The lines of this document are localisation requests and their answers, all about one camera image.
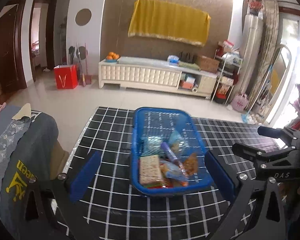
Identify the rolled patterned mattress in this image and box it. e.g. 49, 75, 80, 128
249, 0, 280, 113

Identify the dark wooden doorway frame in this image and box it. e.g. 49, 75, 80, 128
29, 0, 57, 82

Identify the blue plastic basket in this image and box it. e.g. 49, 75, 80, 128
130, 107, 214, 197

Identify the arched standing mirror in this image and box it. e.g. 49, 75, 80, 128
247, 45, 293, 128

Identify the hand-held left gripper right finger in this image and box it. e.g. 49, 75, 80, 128
205, 151, 290, 240

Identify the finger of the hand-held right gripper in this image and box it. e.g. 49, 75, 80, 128
231, 143, 300, 170
257, 126, 300, 143

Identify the light blue bear packet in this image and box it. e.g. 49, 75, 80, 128
169, 131, 183, 150

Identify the clear soda cracker packet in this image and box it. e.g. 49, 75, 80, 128
139, 154, 163, 186

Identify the red packet yellow label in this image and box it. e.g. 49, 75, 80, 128
140, 181, 173, 189

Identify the round brown wall disc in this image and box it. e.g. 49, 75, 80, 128
75, 8, 92, 26

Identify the black checked tablecloth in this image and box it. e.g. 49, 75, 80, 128
49, 106, 285, 240

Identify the red flower vase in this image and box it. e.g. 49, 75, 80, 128
247, 0, 264, 15

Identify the yellow cloth cover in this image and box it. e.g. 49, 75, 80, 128
127, 0, 212, 47

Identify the cardboard box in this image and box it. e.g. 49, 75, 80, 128
196, 56, 220, 72

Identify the pink tote bag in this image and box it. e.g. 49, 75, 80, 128
231, 93, 249, 112

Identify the green folded cloth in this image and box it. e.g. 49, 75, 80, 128
178, 62, 200, 70

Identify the grey cloth yellow print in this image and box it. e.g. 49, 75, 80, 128
0, 110, 59, 240

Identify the glass balcony door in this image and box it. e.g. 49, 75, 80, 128
272, 5, 300, 130

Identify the red gift bag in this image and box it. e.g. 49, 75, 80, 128
53, 64, 78, 90

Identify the blue floral cloth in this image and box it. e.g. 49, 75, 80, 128
0, 105, 32, 205

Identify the orange snack packet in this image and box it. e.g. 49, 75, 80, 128
182, 153, 199, 177

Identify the dark wooden door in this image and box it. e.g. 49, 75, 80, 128
0, 0, 27, 104

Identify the light blue snack packet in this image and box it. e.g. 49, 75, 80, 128
160, 160, 188, 180

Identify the white TV cabinet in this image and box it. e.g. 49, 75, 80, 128
98, 56, 218, 99

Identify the purple snack bar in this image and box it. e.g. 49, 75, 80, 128
161, 142, 179, 164

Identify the white shelf rack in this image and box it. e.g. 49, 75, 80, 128
210, 41, 243, 105

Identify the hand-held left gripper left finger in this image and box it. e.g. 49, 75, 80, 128
20, 151, 102, 240

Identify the silver standing air conditioner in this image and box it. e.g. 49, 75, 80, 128
236, 14, 264, 100

